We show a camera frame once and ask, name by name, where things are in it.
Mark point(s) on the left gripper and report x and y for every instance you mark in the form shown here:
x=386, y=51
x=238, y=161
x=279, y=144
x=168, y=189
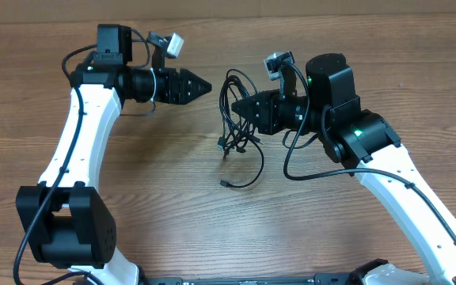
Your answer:
x=169, y=85

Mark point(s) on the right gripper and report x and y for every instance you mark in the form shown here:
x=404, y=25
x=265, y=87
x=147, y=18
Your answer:
x=270, y=112

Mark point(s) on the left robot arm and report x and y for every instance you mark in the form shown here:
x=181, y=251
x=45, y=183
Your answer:
x=65, y=220

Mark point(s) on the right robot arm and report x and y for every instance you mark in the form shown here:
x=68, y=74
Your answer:
x=321, y=100

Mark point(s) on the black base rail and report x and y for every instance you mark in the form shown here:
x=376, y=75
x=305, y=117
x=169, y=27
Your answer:
x=248, y=280

